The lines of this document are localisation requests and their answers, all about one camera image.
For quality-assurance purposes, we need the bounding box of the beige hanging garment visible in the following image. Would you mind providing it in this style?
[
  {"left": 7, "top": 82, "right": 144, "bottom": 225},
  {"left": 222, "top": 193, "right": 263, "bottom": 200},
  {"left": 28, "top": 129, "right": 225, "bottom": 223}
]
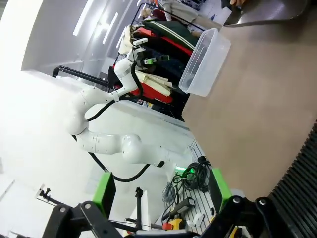
[{"left": 135, "top": 70, "right": 174, "bottom": 98}]

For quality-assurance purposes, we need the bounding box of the red dress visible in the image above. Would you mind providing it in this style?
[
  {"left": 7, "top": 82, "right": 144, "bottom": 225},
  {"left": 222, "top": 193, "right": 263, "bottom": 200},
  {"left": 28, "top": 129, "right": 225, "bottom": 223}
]
[{"left": 128, "top": 83, "right": 174, "bottom": 104}]

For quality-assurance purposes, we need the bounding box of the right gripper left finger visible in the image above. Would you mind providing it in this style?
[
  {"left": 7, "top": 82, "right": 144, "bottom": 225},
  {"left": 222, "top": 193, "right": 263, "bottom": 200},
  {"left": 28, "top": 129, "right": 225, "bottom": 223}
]
[{"left": 43, "top": 171, "right": 117, "bottom": 238}]

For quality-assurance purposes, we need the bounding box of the black power adapter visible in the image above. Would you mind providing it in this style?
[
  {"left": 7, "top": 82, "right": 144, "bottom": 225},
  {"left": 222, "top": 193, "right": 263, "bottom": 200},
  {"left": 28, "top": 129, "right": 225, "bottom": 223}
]
[{"left": 172, "top": 197, "right": 197, "bottom": 214}]

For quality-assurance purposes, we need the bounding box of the dark blue garment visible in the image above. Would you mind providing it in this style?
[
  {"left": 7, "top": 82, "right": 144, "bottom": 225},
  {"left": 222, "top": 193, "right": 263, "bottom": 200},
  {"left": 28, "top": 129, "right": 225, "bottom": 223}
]
[{"left": 146, "top": 47, "right": 192, "bottom": 80}]

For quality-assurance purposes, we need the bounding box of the yellow emergency stop button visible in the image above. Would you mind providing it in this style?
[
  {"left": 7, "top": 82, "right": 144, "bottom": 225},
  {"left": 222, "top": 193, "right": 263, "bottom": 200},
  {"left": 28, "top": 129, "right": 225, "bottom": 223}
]
[{"left": 161, "top": 217, "right": 186, "bottom": 233}]

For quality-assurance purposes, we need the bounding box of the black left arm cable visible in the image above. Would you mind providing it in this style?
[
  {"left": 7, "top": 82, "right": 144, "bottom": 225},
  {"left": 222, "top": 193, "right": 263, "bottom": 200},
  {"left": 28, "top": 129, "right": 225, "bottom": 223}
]
[{"left": 71, "top": 61, "right": 166, "bottom": 183}]

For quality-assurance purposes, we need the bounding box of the dark green striped garment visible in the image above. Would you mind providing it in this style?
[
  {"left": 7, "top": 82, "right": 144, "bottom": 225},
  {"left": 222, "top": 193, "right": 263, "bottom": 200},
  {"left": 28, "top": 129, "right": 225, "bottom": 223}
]
[{"left": 142, "top": 20, "right": 202, "bottom": 50}]

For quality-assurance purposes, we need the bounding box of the ceiling light strip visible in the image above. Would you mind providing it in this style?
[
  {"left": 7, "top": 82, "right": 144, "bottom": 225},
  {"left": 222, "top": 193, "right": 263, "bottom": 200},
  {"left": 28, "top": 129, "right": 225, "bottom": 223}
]
[
  {"left": 102, "top": 11, "right": 119, "bottom": 45},
  {"left": 72, "top": 0, "right": 94, "bottom": 37}
]

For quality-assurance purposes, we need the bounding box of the black camera stand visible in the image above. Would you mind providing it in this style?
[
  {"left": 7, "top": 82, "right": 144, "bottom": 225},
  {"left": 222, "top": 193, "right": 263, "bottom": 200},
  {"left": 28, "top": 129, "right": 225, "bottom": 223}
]
[{"left": 124, "top": 187, "right": 150, "bottom": 232}]

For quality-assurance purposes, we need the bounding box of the black cable bundle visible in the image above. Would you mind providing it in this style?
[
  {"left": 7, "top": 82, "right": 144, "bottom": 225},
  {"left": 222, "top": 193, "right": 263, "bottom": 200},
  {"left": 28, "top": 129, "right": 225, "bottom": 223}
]
[{"left": 170, "top": 155, "right": 211, "bottom": 194}]

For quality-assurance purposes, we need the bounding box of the black slotted PCB rack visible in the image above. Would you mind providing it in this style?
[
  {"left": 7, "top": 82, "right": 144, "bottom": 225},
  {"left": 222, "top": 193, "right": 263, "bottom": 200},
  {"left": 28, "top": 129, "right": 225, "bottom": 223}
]
[{"left": 268, "top": 121, "right": 317, "bottom": 238}]

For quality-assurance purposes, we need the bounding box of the small white device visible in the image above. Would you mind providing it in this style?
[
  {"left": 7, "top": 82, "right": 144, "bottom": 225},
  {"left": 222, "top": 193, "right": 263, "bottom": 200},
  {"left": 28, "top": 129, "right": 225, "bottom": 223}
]
[{"left": 186, "top": 214, "right": 204, "bottom": 227}]

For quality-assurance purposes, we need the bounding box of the red cardigan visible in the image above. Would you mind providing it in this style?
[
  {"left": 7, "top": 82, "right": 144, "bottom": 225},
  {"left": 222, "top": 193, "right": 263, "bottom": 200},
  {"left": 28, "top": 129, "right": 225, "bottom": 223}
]
[{"left": 133, "top": 26, "right": 194, "bottom": 58}]

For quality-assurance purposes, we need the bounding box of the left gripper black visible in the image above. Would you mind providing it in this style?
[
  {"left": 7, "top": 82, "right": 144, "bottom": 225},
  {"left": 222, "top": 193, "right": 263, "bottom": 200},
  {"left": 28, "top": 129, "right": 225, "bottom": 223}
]
[{"left": 135, "top": 48, "right": 171, "bottom": 69}]

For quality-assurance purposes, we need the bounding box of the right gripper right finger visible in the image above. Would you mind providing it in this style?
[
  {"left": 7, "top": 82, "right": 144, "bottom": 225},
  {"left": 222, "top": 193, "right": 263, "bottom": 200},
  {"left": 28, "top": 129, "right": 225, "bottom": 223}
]
[{"left": 199, "top": 168, "right": 297, "bottom": 238}]

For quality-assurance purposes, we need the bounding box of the clear plastic storage box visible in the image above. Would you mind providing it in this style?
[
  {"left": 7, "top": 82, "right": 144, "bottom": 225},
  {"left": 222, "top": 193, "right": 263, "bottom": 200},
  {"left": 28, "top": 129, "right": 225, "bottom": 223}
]
[{"left": 178, "top": 27, "right": 232, "bottom": 97}]

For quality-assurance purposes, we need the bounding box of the grey cable bundle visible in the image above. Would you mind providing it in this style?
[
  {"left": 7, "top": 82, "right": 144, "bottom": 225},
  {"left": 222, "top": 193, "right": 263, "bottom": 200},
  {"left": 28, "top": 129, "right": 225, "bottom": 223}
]
[{"left": 161, "top": 181, "right": 179, "bottom": 207}]

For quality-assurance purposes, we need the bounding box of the black rectangular tray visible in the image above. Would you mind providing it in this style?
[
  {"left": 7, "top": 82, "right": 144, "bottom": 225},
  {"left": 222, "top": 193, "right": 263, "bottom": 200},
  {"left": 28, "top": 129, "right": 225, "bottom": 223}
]
[{"left": 222, "top": 0, "right": 317, "bottom": 28}]

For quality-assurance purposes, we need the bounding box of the black tubular stand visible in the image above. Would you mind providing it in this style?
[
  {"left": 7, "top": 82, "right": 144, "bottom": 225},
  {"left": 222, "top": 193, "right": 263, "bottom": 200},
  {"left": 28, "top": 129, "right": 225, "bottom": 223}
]
[{"left": 52, "top": 64, "right": 112, "bottom": 88}]

